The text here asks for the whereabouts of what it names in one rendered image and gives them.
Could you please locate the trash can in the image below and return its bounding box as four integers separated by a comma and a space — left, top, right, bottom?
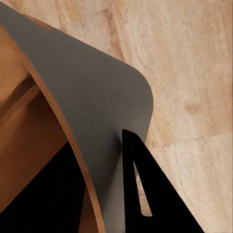
0, 1, 154, 233

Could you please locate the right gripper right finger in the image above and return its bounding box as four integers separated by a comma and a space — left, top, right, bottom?
122, 129, 204, 233

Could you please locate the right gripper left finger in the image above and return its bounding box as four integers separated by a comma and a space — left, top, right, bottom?
0, 141, 86, 233

